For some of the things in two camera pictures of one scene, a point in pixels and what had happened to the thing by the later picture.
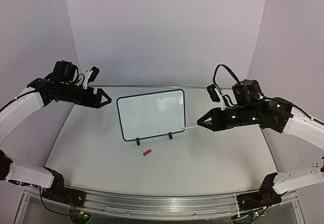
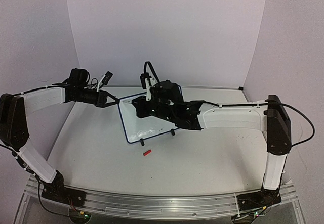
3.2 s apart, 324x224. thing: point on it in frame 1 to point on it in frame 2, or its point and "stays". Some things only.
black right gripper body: [216, 120] to [141, 106]
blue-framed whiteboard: [151, 115] stays
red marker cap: [147, 152] stays
